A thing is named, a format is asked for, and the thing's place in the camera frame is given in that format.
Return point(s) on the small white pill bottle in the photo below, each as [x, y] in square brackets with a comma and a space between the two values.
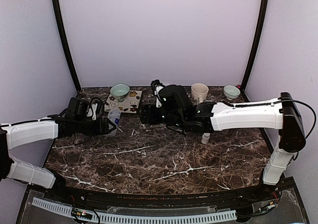
[205, 138]

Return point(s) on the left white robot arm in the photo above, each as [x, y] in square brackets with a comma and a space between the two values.
[47, 128]

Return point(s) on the left black frame post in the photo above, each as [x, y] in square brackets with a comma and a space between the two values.
[65, 44]

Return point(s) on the clear plastic pill organizer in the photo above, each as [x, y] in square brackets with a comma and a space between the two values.
[114, 118]

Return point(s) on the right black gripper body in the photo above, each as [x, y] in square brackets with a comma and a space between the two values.
[148, 112]

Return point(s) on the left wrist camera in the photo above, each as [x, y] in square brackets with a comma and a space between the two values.
[80, 110]

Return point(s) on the floral square plate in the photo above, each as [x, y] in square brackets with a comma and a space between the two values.
[129, 105]

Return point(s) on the white slotted cable duct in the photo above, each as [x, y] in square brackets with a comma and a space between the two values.
[134, 216]

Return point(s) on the beige ceramic mug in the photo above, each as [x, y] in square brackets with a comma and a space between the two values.
[199, 93]

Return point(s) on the green ceramic bowl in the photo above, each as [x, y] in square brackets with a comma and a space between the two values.
[120, 91]
[231, 92]

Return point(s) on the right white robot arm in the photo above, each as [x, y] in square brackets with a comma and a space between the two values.
[184, 114]

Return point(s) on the black frame post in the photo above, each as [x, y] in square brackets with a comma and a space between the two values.
[65, 44]
[255, 44]

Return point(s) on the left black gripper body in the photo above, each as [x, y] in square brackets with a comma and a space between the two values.
[82, 127]

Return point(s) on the right black frame post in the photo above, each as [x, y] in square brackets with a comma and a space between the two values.
[255, 44]

